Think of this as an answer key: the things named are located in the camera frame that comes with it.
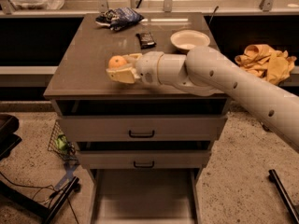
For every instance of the top grey drawer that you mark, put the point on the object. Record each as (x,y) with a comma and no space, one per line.
(142,128)

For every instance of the white bowl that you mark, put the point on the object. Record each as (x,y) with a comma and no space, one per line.
(188,39)

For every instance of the orange fruit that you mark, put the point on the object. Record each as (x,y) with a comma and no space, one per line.
(116,61)

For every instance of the black chair base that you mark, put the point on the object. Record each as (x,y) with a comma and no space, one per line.
(8,139)

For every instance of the green object in basket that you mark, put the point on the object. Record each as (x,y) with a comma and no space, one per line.
(61,142)

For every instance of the bottom open grey drawer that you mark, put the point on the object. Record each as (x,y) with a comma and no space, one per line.
(143,196)

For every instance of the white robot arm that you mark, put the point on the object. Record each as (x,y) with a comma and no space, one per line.
(204,71)

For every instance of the yellow cloth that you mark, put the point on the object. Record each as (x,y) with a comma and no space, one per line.
(267,63)

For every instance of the wire basket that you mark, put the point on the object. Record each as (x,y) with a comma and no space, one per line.
(70,154)

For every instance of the blue chip bag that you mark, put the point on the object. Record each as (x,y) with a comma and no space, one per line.
(119,18)

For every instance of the grey drawer cabinet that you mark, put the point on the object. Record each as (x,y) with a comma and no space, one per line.
(81,87)

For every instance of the black stand leg right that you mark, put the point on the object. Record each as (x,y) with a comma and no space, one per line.
(292,209)

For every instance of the black stand leg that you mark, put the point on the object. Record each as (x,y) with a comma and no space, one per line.
(46,210)
(292,209)

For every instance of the black stand leg left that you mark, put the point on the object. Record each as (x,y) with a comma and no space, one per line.
(46,210)

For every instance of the dark snack bar wrapper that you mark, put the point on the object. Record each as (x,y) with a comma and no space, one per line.
(146,40)

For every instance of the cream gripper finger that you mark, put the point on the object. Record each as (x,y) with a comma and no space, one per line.
(124,74)
(132,58)

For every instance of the middle grey drawer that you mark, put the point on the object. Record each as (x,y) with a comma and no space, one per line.
(153,159)

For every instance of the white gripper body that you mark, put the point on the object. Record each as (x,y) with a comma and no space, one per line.
(149,67)

